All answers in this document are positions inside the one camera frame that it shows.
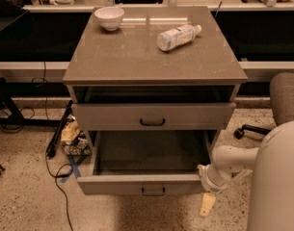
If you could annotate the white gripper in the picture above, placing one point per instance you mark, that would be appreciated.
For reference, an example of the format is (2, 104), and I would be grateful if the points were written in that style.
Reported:
(208, 184)

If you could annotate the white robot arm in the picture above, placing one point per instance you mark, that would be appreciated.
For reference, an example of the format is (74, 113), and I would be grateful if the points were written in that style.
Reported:
(271, 164)

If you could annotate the snack bags pile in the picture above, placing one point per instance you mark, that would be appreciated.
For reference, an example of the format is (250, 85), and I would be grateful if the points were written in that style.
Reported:
(73, 139)

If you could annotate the grey office chair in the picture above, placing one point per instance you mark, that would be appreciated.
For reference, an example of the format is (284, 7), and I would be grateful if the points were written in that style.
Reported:
(282, 97)

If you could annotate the grey top drawer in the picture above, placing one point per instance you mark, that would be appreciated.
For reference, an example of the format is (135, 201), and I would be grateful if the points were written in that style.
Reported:
(130, 117)

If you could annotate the grey drawer cabinet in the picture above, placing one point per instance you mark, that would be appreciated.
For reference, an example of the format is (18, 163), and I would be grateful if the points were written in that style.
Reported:
(127, 67)

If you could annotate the white ceramic bowl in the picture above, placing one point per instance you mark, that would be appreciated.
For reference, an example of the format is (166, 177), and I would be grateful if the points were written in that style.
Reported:
(109, 18)

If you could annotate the blue tape cross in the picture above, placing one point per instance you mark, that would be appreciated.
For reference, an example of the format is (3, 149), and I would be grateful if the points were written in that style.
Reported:
(75, 162)

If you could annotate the grey drawer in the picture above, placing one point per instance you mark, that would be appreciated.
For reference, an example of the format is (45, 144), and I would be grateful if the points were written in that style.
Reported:
(150, 163)
(130, 117)

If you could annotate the black desk leg frame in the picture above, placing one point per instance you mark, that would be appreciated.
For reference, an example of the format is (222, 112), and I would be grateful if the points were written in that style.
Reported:
(16, 117)

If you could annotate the black power strip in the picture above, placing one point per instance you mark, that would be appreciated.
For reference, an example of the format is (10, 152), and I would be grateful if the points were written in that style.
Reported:
(50, 149)

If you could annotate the white plastic bottle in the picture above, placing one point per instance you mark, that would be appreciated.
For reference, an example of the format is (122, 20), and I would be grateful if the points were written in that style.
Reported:
(178, 36)

